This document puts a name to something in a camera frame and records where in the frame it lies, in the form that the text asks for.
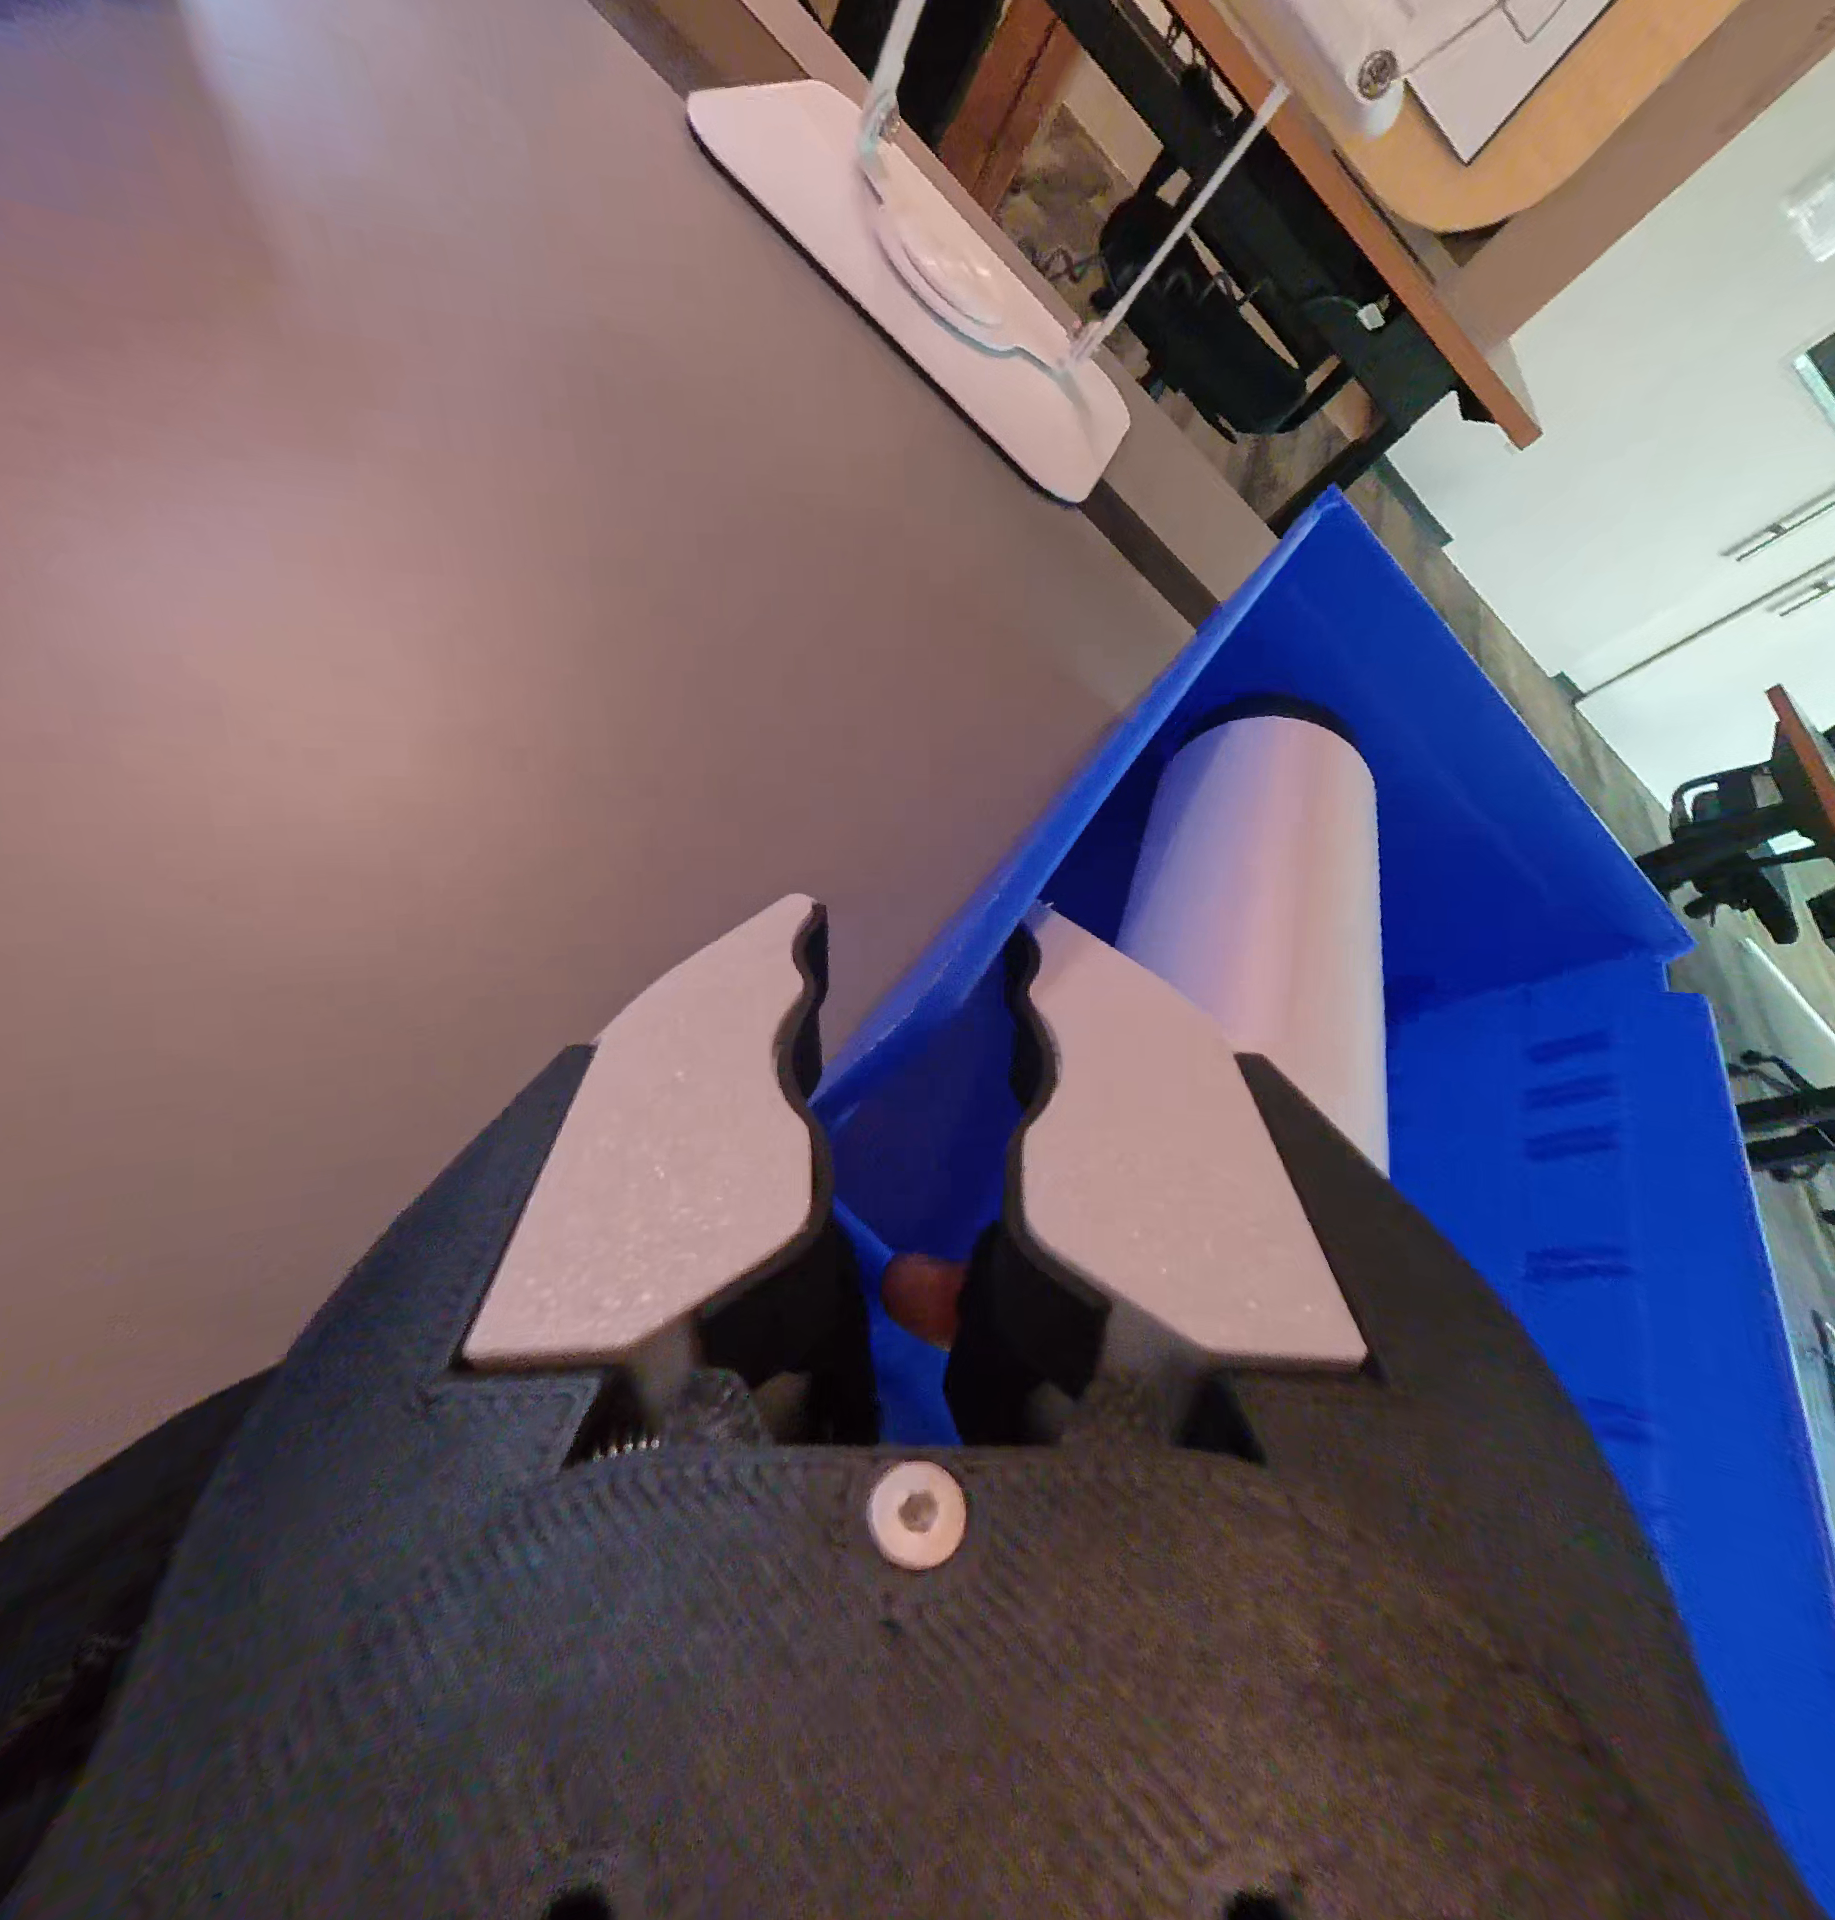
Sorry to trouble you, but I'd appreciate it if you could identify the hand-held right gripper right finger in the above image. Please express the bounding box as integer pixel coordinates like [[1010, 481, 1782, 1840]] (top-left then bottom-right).
[[947, 917, 1373, 1450]]

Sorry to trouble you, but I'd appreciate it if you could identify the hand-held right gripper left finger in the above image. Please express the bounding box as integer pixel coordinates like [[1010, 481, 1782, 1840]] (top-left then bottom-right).
[[460, 895, 876, 1443]]

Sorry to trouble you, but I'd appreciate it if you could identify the white plastic bottle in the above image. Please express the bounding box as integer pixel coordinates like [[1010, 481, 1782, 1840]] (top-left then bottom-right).
[[1112, 715, 1391, 1178]]

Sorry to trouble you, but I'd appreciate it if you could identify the blue plastic bin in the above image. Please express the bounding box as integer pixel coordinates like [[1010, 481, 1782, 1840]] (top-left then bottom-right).
[[810, 486, 1835, 1920]]

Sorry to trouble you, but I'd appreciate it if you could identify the person's right hand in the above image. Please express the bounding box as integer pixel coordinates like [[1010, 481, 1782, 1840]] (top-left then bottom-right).
[[883, 1254, 968, 1347]]

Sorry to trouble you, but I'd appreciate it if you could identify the black office chair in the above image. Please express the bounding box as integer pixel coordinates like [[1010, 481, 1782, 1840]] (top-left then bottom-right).
[[1097, 67, 1383, 439], [1637, 765, 1835, 939]]

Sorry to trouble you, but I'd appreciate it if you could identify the wooden desk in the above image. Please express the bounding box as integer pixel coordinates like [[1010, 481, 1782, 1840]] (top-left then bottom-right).
[[1157, 0, 1545, 449]]

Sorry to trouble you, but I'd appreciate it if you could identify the wooden sign board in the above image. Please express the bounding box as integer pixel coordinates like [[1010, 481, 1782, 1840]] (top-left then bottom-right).
[[1232, 0, 1751, 237]]

